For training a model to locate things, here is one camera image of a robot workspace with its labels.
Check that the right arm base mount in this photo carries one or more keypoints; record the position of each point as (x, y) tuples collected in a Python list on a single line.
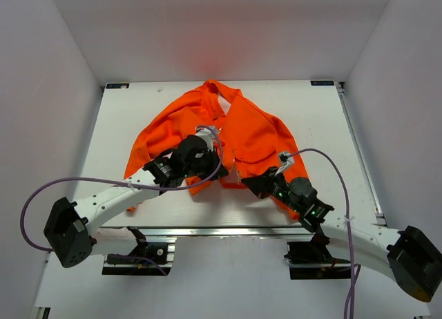
[(309, 258)]

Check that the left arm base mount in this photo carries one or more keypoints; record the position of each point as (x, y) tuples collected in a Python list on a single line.
[(150, 257)]

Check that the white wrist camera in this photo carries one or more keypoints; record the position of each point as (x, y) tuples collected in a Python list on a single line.
[(209, 134), (286, 161)]

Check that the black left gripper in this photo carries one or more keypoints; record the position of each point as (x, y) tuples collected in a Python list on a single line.
[(214, 159)]

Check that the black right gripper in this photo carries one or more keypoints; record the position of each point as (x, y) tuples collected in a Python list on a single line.
[(262, 185)]

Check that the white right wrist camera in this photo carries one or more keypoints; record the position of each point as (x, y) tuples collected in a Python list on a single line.
[(286, 161)]

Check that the right blue table label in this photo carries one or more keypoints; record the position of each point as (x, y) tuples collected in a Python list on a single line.
[(322, 83)]

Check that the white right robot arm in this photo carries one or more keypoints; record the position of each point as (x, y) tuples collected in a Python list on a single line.
[(406, 256)]

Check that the left blue table label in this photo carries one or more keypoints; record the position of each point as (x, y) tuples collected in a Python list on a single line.
[(117, 86)]

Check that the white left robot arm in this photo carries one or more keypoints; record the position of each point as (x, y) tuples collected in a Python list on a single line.
[(75, 230)]

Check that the orange jacket with pink lining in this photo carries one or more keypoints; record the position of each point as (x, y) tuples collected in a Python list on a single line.
[(251, 138)]

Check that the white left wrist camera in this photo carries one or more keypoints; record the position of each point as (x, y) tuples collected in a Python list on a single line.
[(209, 134)]

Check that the blue table label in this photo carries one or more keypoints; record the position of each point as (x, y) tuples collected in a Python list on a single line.
[(322, 83), (117, 86)]

